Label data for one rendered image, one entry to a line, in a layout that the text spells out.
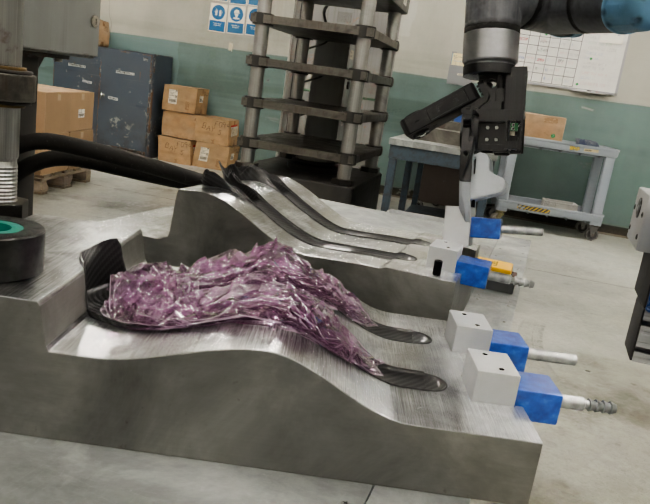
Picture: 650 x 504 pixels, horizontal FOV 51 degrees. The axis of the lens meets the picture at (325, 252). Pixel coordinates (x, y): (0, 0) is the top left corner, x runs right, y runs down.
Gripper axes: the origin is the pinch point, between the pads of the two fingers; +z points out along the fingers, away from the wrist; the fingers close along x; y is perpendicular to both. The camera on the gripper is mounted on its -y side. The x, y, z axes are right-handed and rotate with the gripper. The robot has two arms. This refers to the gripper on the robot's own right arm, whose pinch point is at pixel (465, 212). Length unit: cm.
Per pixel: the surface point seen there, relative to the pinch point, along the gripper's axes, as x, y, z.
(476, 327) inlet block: -29.6, 5.2, 11.1
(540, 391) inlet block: -38.1, 11.4, 14.5
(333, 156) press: 366, -135, -34
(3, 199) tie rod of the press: -8, -73, 1
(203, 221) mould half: -17.9, -31.2, 2.7
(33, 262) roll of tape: -53, -27, 5
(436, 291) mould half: -17.2, -0.8, 9.3
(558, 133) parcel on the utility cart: 579, 15, -76
